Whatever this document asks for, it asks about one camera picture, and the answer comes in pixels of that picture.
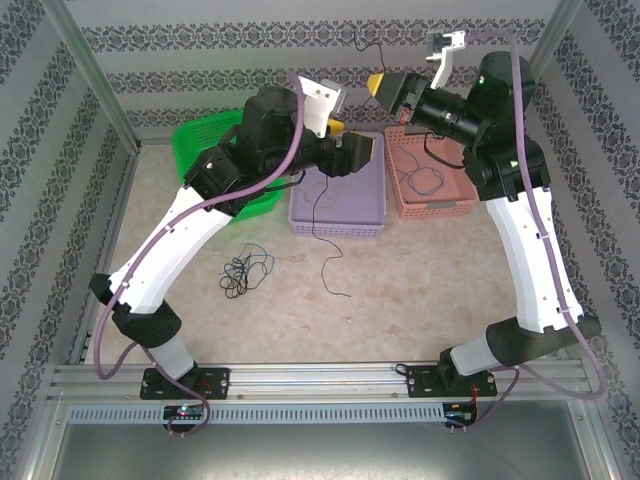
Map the thin blue cable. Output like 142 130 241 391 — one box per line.
390 144 446 196
223 243 276 281

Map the purple plastic basket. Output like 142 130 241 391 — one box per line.
288 130 389 239

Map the green plastic basket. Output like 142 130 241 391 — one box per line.
171 108 286 224

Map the pink plastic basket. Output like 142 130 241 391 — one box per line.
383 124 480 220

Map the small circuit board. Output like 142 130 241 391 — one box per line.
444 402 479 426
163 404 206 420

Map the grey metal shelf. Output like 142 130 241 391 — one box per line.
19 394 621 480

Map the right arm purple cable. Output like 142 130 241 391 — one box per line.
462 29 609 431

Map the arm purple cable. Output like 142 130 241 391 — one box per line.
93 71 307 439
462 29 609 431

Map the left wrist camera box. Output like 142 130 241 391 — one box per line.
298 74 350 140

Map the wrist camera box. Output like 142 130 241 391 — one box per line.
424 29 469 90
298 74 350 140

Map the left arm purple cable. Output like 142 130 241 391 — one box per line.
93 71 307 439

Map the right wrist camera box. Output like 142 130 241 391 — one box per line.
424 29 469 90

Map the aluminium frame post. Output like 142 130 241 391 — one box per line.
527 0 589 76
42 0 143 151

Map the aluminium side rail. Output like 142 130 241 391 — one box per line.
67 144 144 365

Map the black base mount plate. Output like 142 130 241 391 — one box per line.
139 367 231 401
405 364 499 400

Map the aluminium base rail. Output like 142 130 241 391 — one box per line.
49 362 591 401

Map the slotted grey cable duct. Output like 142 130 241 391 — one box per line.
67 402 481 426

